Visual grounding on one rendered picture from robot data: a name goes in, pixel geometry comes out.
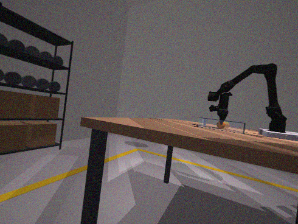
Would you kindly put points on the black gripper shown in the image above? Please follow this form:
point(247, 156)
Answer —
point(222, 111)

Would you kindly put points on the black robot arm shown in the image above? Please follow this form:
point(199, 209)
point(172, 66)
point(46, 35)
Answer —
point(278, 122)

